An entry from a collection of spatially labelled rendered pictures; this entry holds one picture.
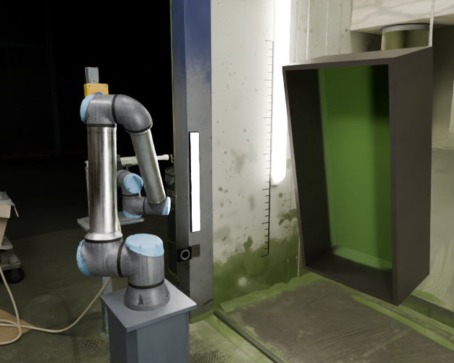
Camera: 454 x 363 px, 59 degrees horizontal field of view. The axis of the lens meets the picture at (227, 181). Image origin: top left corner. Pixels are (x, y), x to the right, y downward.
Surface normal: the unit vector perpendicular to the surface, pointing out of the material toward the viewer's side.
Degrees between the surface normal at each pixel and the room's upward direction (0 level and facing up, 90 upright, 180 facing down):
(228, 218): 90
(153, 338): 90
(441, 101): 90
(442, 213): 57
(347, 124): 102
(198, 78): 90
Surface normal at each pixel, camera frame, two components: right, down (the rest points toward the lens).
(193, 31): 0.57, 0.17
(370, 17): -0.82, 0.11
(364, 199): -0.75, 0.33
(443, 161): -0.69, -0.43
